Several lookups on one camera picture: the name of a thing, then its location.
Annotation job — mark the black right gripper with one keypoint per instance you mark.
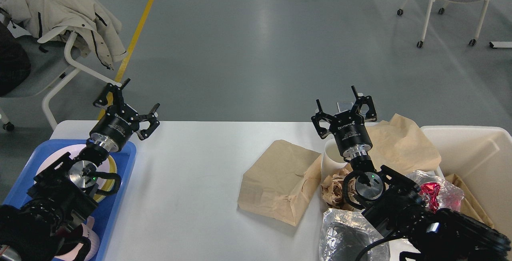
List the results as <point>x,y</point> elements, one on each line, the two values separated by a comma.
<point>348,131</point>

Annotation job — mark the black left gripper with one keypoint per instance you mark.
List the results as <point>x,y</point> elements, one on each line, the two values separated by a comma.
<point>116,127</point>

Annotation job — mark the pink ribbed mug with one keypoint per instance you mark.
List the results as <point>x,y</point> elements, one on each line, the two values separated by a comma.
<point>81,244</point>

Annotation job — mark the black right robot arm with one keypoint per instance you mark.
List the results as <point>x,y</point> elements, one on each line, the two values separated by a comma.
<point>392,204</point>

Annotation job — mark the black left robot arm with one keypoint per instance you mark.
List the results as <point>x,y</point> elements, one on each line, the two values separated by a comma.
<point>62,196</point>

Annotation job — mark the white paper cup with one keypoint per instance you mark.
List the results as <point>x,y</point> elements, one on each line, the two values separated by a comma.
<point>332,161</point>

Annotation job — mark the crumpled brown paper sheet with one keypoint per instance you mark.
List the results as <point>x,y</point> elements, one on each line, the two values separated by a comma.
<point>401,145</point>

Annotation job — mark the yellow plate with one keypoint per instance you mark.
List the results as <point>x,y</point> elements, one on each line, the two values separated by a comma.
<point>112,167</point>

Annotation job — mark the crumpled brown paper ball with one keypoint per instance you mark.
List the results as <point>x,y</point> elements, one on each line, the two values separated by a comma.
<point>332,191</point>

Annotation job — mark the brown paper bag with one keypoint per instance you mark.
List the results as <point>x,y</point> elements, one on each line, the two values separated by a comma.
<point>281,183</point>

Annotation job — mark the white chair left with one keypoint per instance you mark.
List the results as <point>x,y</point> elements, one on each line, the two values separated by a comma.
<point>53,65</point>

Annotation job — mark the red foil wrapper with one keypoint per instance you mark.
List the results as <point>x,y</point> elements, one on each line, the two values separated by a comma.
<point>429,191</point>

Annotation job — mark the silver foil bag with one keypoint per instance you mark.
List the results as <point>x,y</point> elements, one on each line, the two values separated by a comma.
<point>344,234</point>

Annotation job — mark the blue plastic tray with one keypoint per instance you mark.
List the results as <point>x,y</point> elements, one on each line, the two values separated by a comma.
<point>106,213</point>

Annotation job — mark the clear plastic wrap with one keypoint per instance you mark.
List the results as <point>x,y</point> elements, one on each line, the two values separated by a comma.
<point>449,196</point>

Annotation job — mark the black bag on chair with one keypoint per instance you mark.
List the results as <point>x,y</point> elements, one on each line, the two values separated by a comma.
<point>15,66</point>

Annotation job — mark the beige jacket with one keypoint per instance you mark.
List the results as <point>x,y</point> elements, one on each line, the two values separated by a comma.
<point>97,28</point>

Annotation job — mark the white plastic bin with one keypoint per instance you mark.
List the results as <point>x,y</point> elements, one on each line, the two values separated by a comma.
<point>481,156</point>

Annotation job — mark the brown paper in bin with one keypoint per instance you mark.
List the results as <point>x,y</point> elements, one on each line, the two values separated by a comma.
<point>469,205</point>

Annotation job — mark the white bar on floor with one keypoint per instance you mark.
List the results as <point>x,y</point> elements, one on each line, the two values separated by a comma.
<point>500,44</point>

